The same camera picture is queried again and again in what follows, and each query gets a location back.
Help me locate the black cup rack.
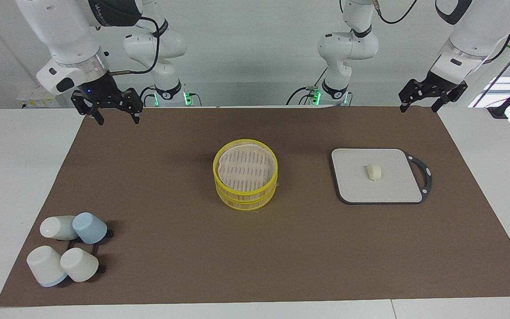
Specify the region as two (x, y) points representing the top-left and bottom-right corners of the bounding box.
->
(66, 229), (114, 273)

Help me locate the cream beige cup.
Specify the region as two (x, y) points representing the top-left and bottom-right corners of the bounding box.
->
(60, 247), (100, 283)

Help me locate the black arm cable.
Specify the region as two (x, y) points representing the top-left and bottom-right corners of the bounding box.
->
(88, 16), (162, 76)
(372, 0), (419, 25)

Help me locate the white box with yellow labels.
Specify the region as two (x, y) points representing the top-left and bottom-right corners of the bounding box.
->
(18, 91), (57, 109)

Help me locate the light blue cup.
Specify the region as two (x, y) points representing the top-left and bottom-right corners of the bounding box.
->
(72, 212), (108, 245)

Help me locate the brown table mat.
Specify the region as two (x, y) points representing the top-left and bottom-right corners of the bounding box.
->
(0, 106), (510, 307)

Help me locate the grey cutting board with handle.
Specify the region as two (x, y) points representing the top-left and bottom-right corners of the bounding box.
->
(330, 148), (433, 205)

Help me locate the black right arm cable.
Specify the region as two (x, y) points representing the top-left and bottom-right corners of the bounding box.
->
(88, 16), (162, 76)

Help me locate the plain white cup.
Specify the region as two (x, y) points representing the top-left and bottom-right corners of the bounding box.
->
(39, 215), (78, 241)

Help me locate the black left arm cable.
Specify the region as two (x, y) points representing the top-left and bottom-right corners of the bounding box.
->
(372, 0), (419, 25)

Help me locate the white cup with blue base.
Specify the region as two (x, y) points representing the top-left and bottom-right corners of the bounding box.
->
(27, 245), (68, 288)

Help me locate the yellow bamboo steamer basket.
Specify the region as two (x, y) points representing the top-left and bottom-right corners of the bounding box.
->
(214, 175), (278, 211)

